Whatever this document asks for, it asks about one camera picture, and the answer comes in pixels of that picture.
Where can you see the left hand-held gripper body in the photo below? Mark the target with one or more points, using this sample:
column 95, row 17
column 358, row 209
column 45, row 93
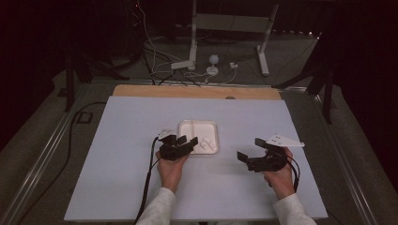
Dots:
column 172, row 151

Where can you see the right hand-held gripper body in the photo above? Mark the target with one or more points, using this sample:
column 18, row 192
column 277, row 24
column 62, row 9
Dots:
column 272, row 161

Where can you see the white marshmallow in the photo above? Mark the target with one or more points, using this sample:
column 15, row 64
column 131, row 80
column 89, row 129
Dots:
column 205, row 147
column 205, row 140
column 212, row 144

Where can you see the wooden skewer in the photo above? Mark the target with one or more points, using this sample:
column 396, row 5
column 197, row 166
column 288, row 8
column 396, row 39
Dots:
column 192, row 129

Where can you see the white rectangular tray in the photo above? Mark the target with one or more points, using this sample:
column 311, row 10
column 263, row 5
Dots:
column 198, row 129

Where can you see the person's left hand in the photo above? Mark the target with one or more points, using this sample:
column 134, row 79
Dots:
column 170, row 173

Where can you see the person's right hand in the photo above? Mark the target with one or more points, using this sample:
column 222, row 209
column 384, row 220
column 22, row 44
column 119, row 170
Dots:
column 281, row 181

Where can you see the white table sheet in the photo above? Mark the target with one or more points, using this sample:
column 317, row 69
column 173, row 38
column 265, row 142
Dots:
column 125, row 156

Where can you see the white power strip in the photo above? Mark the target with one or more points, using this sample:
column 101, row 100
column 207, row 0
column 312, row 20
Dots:
column 182, row 65

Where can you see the white plug adapter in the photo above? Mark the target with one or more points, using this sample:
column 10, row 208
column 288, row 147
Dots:
column 233, row 65

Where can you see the white round device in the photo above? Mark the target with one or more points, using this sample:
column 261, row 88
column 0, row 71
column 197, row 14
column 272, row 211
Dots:
column 213, row 64

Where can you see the black tripod stand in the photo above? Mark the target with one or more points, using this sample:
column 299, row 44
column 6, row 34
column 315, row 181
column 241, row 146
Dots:
column 322, row 78
column 84, row 68

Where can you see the black square floor plate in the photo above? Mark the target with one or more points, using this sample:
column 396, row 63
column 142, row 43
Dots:
column 84, row 117

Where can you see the metal floor rail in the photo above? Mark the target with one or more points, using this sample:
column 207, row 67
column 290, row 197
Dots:
column 347, row 162
column 40, row 162

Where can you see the white metal desk frame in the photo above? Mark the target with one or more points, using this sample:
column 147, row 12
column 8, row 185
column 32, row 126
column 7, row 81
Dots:
column 228, row 22

